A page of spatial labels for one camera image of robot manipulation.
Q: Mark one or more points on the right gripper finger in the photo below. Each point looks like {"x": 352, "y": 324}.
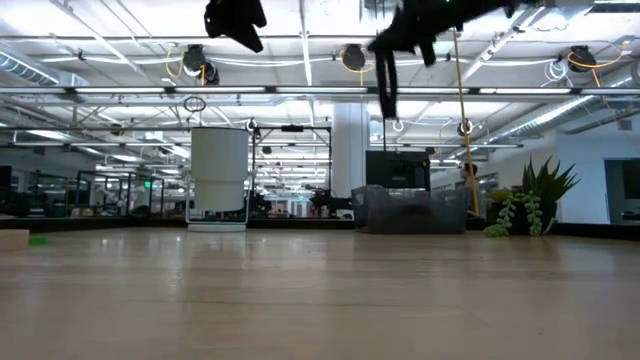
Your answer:
{"x": 428, "y": 52}
{"x": 392, "y": 42}

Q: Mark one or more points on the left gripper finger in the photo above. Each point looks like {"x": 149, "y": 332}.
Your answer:
{"x": 252, "y": 37}

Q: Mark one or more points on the green rubber band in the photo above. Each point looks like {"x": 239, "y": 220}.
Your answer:
{"x": 38, "y": 241}

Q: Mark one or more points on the translucent grey plastic bin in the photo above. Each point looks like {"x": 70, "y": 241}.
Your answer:
{"x": 410, "y": 210}

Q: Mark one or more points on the long ceiling light strip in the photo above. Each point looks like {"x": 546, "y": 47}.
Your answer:
{"x": 320, "y": 90}

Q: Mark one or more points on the black rectangular screen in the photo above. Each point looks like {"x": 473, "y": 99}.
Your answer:
{"x": 400, "y": 170}

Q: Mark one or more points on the person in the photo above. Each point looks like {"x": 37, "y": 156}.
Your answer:
{"x": 470, "y": 172}

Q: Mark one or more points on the white cylindrical machine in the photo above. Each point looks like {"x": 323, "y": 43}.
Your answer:
{"x": 220, "y": 165}

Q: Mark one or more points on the potted green succulent plant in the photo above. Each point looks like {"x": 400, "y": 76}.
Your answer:
{"x": 547, "y": 187}

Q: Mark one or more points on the black workstation frame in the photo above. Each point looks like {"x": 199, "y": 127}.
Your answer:
{"x": 292, "y": 128}

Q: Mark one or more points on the silver ventilation duct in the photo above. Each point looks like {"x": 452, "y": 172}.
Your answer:
{"x": 575, "y": 107}
{"x": 30, "y": 70}

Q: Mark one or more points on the black aluminium table frame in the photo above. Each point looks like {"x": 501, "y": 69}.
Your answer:
{"x": 100, "y": 224}

